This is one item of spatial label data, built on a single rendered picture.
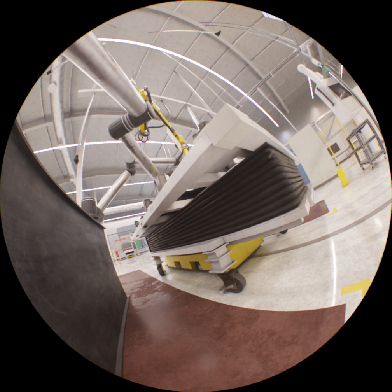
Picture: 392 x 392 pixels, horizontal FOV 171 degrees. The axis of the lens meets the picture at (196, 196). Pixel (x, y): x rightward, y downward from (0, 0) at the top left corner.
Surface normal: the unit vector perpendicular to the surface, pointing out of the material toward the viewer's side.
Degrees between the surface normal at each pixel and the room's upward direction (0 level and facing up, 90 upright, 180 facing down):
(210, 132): 90
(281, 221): 90
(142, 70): 176
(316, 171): 90
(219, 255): 90
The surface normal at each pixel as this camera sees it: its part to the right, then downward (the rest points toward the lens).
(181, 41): 0.30, 0.91
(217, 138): -0.77, 0.14
